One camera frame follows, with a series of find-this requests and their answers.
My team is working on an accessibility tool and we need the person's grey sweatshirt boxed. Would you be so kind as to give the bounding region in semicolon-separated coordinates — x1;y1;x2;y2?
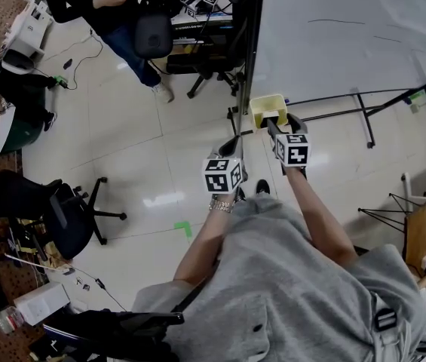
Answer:
131;196;426;362

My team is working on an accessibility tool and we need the green handled brush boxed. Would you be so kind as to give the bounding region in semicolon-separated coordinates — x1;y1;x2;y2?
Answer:
408;90;426;113

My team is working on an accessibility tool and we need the clear water bottle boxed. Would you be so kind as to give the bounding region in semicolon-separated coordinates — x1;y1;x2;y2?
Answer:
0;305;25;334

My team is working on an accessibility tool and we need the cluttered black desk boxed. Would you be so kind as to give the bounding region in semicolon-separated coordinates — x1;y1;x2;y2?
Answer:
136;0;251;56

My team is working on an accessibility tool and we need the white round table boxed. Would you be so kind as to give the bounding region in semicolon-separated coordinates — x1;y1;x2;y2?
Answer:
0;106;17;159

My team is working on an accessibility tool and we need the person's left forearm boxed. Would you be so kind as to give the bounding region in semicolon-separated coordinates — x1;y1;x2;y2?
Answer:
173;198;236;284

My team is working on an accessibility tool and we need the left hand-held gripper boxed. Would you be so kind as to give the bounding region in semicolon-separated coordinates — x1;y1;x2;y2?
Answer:
201;135;250;203

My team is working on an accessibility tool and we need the green tape corner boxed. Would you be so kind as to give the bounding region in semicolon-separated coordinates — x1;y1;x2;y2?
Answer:
173;220;193;238

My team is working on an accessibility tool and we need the silver wrist bracelet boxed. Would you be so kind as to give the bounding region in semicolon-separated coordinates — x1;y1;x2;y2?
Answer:
209;197;235;214

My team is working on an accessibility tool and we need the white cardboard box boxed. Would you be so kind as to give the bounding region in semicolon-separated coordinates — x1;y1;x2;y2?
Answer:
13;281;71;327

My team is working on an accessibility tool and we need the black strap buckle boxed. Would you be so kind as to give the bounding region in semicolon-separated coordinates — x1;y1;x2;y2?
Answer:
373;308;398;332

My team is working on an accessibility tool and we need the yellow plastic bin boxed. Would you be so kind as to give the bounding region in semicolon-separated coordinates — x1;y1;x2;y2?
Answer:
249;94;288;130

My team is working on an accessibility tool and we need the dark grey backpack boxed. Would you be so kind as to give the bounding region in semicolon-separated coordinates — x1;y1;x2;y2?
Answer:
133;12;173;60

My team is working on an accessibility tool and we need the white pipe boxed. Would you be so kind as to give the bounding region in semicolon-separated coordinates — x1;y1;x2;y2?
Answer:
401;172;413;201

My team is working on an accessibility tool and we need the black floor cable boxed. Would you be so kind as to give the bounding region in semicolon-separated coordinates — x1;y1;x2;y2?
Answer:
33;28;104;90

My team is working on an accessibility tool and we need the black wire stand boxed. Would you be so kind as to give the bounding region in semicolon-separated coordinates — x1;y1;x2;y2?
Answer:
357;192;426;233

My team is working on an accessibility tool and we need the person's right forearm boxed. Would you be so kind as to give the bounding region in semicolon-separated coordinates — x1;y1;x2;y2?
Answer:
283;167;357;267

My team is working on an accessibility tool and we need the black bag strap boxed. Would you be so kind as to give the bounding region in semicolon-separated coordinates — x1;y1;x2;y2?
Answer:
170;277;210;313

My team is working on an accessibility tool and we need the black shoulder bag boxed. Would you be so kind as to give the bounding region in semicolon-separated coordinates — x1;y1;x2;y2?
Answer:
42;309;185;362

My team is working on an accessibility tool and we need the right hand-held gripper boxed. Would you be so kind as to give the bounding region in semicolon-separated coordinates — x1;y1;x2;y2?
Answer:
266;113;311;181

